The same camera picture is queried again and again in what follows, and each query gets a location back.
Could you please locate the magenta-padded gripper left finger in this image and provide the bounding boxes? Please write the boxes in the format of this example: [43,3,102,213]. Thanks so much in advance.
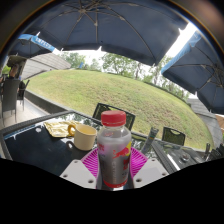
[59,147,101,190]

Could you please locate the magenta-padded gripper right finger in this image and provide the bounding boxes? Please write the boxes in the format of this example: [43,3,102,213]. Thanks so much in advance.
[129,146,170,190]

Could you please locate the red-capped clear drink bottle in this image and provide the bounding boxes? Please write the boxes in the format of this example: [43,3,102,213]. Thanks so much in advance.
[96,110,133,190]

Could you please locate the grey squeeze tube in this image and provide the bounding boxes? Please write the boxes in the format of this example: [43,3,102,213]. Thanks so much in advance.
[141,126,160,155]

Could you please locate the small dark wicker chair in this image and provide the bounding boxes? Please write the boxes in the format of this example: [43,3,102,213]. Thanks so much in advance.
[161,126,187,146]

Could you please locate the wide dark wicker chair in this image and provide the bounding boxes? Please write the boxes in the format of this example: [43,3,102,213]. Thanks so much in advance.
[92,102,136,131]

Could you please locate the dark patio chair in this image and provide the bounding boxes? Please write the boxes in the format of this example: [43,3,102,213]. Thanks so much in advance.
[0,78,22,125]

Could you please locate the navy umbrella with pale trim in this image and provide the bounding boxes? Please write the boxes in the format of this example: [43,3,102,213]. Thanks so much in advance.
[160,31,224,114]

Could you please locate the person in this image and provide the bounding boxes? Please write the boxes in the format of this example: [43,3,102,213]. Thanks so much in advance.
[6,63,22,81]

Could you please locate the navy umbrella with blue valance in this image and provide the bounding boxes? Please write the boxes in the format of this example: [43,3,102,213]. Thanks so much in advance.
[6,33,56,59]

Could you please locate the large navy patio umbrella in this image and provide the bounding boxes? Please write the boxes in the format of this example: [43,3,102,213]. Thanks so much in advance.
[8,0,189,67]

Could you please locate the cream mug with yellow handle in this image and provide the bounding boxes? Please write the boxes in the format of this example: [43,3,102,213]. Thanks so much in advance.
[67,123,98,152]

